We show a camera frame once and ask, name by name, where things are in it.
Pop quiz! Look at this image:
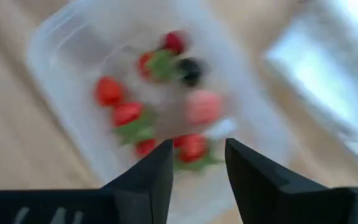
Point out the red strawberry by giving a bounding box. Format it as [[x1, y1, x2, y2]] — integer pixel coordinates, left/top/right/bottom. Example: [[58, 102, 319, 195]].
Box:
[[134, 138, 158, 159], [136, 50, 180, 82], [173, 133, 222, 172], [161, 30, 186, 56]]

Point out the small strawberry with long stem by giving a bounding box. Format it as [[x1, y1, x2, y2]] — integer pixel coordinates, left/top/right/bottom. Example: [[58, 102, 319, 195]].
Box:
[[94, 76, 124, 107]]

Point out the clear plastic tupperware container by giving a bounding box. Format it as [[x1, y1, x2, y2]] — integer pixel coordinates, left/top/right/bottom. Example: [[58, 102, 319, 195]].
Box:
[[25, 0, 293, 224]]

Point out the black cherry with green stem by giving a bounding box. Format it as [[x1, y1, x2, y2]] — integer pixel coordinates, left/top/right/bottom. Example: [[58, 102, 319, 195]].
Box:
[[177, 57, 205, 87]]

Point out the large strawberry with big leaves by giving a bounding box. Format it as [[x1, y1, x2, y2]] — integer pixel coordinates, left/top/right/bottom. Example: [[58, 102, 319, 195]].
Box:
[[112, 101, 157, 146]]

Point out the pink walnut-shaped item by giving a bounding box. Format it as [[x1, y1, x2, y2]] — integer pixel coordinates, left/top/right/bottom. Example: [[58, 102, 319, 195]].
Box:
[[186, 90, 224, 126]]

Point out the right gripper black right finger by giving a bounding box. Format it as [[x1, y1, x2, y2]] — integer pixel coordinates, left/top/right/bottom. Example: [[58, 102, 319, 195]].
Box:
[[224, 138, 358, 224]]

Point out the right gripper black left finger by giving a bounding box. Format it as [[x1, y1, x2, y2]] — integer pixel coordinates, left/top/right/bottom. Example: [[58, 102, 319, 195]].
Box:
[[100, 138, 175, 224]]

